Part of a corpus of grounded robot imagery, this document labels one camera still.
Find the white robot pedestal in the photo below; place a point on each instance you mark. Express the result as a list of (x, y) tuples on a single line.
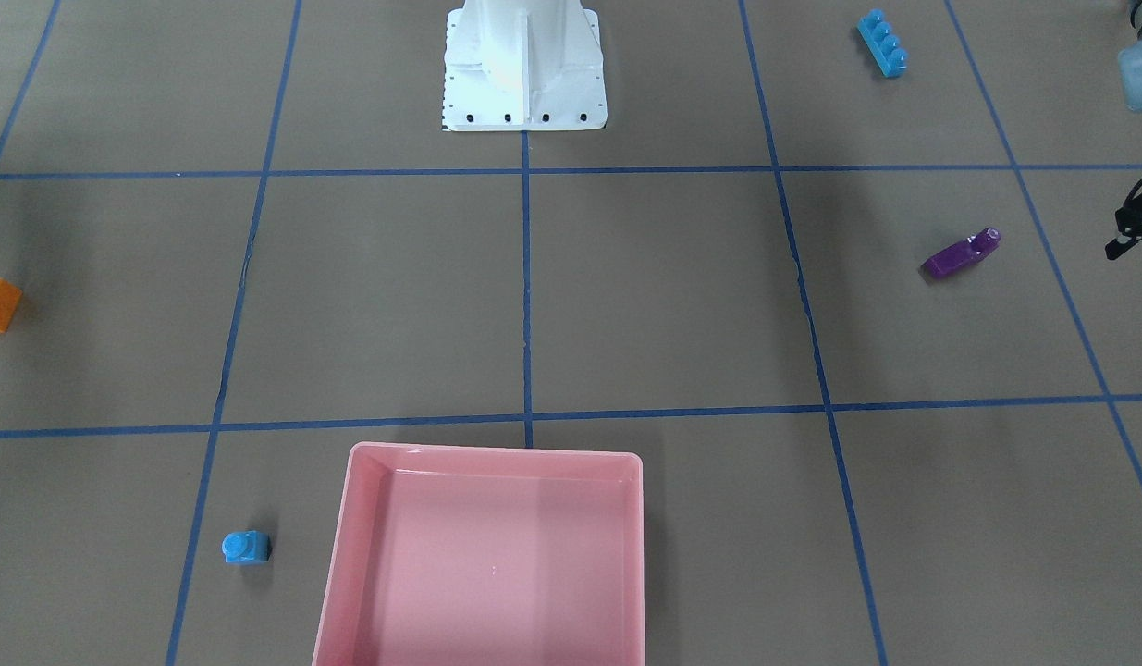
[(523, 66)]

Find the purple sloped block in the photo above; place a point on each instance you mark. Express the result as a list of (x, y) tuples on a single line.
[(962, 255)]

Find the long blue block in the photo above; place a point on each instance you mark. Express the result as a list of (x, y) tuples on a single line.
[(883, 44)]

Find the small blue block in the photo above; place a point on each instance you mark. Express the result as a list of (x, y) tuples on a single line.
[(246, 548)]

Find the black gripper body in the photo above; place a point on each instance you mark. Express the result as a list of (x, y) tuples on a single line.
[(1135, 223)]

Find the pink plastic box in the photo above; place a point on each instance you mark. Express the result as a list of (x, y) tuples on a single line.
[(448, 555)]

